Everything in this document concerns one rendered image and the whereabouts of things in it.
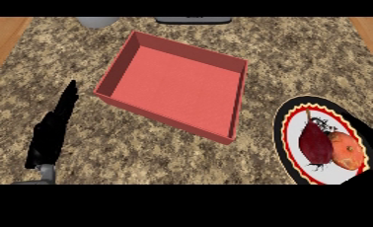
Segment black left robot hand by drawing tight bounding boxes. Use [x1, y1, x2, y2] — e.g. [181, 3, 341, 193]
[24, 79, 80, 170]

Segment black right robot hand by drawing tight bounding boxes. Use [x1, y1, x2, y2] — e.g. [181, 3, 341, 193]
[338, 123, 373, 186]

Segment orange squash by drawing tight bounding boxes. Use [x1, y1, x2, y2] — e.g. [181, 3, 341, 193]
[326, 130, 366, 172]

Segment black red white plate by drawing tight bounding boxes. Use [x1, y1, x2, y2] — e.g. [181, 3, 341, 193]
[273, 95, 373, 186]

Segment red cardboard box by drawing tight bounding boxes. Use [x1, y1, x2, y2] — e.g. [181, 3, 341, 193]
[91, 30, 251, 146]

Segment dark red beet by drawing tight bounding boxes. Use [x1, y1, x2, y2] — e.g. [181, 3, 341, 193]
[298, 108, 338, 173]

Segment pale grey rounded object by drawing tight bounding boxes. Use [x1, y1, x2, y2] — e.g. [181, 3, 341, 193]
[74, 16, 121, 30]

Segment dark grey flat appliance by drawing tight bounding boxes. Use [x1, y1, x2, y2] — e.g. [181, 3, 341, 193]
[153, 16, 233, 26]

